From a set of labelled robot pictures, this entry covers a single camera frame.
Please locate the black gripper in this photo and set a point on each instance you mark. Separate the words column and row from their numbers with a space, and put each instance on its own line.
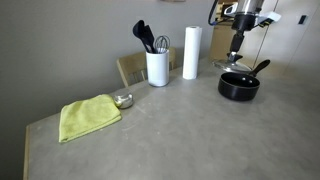
column 242, row 22

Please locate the glass lid with black knob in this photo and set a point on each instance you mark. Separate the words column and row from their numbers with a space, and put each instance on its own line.
column 230, row 65

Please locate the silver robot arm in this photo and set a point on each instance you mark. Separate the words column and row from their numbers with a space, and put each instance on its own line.
column 250, row 5

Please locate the brown cardboard box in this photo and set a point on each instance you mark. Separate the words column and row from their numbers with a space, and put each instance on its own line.
column 220, row 43

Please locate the white paper towel roll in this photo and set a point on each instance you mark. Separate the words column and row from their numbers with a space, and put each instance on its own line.
column 192, row 53

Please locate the metal whisk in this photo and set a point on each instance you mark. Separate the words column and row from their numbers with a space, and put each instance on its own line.
column 162, row 43

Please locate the white utensil holder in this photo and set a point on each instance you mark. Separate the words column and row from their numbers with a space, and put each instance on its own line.
column 157, row 68

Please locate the black spatula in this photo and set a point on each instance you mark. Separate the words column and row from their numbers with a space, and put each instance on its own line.
column 140, row 31

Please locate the wooden chair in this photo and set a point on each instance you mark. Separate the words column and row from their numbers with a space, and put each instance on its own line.
column 131, row 65

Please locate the small silver metal tin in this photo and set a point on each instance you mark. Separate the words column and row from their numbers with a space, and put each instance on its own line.
column 123, row 100

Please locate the green microfiber cloth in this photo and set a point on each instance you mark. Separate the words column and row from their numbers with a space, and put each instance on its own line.
column 86, row 116

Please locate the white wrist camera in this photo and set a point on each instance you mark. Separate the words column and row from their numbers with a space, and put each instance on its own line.
column 270, row 17

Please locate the black wall switch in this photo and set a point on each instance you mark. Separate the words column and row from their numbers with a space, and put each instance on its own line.
column 302, row 19

